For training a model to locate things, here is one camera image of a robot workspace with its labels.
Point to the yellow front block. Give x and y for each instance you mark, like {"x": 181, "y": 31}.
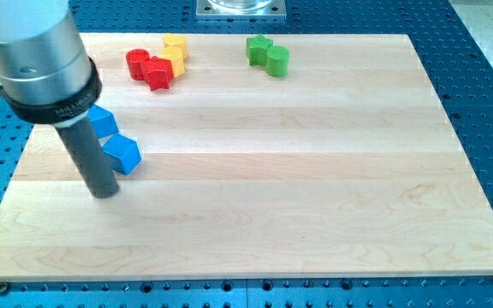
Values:
{"x": 175, "y": 56}

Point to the blue cube block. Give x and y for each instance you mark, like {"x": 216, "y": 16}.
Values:
{"x": 122, "y": 153}

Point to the left board clamp screw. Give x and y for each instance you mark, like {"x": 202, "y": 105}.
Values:
{"x": 4, "y": 287}

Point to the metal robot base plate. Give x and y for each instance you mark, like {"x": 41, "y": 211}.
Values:
{"x": 240, "y": 9}

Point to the green cylinder block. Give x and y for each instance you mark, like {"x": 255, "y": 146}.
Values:
{"x": 277, "y": 61}

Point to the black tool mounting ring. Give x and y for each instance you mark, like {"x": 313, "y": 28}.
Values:
{"x": 63, "y": 110}

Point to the red star block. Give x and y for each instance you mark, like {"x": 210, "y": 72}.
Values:
{"x": 157, "y": 73}

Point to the red cylinder block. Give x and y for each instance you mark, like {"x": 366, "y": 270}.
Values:
{"x": 134, "y": 59}

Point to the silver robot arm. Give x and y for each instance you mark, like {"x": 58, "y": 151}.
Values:
{"x": 47, "y": 77}

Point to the green star block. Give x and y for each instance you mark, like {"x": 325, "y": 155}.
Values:
{"x": 256, "y": 49}

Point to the yellow rear block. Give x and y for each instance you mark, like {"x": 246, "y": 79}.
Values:
{"x": 178, "y": 41}

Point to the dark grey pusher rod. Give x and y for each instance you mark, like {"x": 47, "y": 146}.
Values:
{"x": 82, "y": 145}

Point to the light wooden board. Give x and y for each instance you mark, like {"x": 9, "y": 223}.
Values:
{"x": 348, "y": 166}

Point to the blue triangle block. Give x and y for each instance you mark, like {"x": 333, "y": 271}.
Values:
{"x": 103, "y": 122}

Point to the yellow block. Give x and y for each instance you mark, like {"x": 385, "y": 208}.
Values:
{"x": 175, "y": 56}
{"x": 178, "y": 41}

